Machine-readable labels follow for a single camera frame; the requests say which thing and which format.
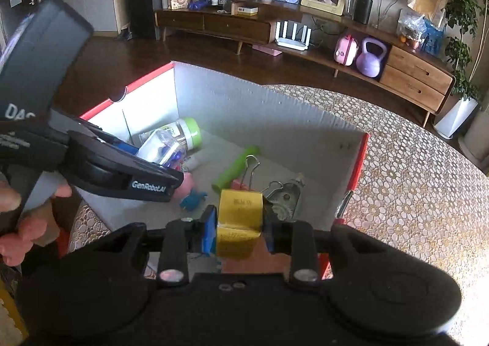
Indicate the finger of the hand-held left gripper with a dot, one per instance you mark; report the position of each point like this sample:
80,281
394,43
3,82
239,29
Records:
128,149

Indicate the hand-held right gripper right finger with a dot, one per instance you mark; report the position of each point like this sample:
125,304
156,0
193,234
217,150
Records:
269,243

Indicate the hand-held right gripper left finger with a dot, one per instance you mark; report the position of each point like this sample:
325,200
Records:
209,231

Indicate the small clear jar silver lid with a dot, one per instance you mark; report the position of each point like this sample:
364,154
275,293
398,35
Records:
160,147

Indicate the small blue toy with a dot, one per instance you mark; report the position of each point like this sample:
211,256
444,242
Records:
193,200

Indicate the pale round case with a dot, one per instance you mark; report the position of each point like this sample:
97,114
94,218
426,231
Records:
286,200

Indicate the pink binder clip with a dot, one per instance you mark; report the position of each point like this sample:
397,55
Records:
237,184

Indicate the clear jar with green lid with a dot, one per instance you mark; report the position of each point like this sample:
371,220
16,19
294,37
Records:
183,134

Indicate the light green tube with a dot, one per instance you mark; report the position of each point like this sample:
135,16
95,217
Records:
237,168

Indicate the red cardboard box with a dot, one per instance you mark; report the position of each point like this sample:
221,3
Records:
267,120

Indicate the person's left hand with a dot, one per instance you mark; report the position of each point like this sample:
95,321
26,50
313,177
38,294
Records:
26,243

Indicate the wooden media cabinet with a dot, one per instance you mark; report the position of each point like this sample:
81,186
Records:
237,27

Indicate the yellow and white small box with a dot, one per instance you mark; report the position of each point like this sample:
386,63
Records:
244,9

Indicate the white router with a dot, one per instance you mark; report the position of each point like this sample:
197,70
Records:
292,42

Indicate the purple kettlebell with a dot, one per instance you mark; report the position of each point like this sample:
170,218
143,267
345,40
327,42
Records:
369,63

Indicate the pink toy suitcase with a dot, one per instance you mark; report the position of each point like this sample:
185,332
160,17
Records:
345,50

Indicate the light wooden drawer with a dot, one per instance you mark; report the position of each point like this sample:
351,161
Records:
420,69
412,88

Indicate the white planter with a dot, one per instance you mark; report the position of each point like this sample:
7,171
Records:
456,118

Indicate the beige standing air conditioner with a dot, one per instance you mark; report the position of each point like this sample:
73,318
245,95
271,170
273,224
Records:
477,147

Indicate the black speaker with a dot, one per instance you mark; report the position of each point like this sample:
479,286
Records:
363,10

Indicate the clear plastic bag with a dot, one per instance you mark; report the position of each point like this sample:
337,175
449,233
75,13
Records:
410,29

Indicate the blue bag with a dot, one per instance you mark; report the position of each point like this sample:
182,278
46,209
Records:
433,40

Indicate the tall potted tree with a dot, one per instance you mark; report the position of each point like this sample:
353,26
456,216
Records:
464,13

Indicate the yellow picture frame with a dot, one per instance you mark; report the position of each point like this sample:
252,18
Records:
323,6

